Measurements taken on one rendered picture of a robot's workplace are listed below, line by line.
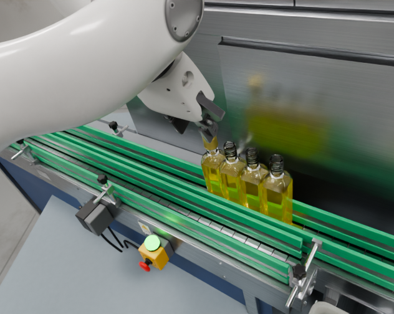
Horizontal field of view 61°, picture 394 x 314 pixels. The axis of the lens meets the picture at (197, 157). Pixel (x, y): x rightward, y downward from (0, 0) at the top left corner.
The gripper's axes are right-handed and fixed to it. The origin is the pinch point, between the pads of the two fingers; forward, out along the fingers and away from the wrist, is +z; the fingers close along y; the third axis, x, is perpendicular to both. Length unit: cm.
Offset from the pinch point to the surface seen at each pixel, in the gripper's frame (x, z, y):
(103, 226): 23, 52, 50
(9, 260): 77, 133, 176
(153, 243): 20, 45, 24
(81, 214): 23, 46, 55
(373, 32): -28.2, 6.8, -18.2
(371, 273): 3, 44, -29
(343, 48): -27.0, 10.3, -13.8
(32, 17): -112, 109, 310
